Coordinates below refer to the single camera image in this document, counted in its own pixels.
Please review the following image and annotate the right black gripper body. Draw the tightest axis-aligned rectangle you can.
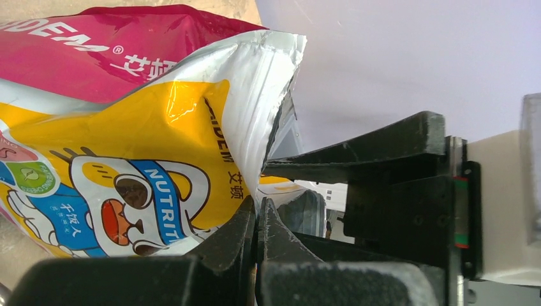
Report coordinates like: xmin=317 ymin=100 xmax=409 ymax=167
xmin=343 ymin=136 xmax=470 ymax=305

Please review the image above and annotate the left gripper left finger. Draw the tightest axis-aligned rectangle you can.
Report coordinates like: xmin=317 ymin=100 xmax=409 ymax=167
xmin=8 ymin=197 xmax=256 ymax=305

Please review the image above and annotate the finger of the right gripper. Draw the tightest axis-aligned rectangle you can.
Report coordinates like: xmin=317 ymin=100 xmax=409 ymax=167
xmin=263 ymin=111 xmax=445 ymax=184

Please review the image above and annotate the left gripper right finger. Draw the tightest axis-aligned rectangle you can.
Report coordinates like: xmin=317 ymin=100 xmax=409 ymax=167
xmin=255 ymin=198 xmax=448 ymax=305

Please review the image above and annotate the pet food bag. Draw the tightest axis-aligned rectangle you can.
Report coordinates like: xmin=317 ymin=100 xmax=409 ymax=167
xmin=1 ymin=5 xmax=310 ymax=258

